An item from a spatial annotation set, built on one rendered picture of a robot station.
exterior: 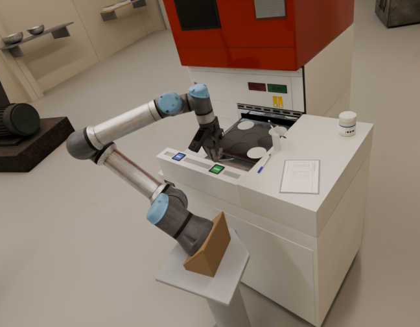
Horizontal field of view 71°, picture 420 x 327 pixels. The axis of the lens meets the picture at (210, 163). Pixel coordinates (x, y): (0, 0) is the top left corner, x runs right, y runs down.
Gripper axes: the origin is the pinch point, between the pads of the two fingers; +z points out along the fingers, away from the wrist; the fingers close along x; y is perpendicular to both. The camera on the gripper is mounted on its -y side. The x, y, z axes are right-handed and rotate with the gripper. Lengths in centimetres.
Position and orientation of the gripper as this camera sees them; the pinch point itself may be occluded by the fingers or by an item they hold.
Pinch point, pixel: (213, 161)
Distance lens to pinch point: 134.0
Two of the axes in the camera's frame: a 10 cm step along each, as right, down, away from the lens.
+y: 6.3, -5.7, 5.3
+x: -7.5, -2.4, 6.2
